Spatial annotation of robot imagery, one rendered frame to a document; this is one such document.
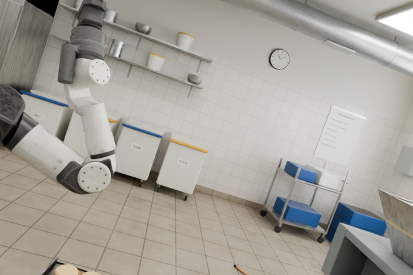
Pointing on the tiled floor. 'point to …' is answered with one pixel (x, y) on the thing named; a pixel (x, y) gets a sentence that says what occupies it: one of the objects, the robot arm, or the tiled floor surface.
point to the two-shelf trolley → (309, 204)
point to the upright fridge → (23, 28)
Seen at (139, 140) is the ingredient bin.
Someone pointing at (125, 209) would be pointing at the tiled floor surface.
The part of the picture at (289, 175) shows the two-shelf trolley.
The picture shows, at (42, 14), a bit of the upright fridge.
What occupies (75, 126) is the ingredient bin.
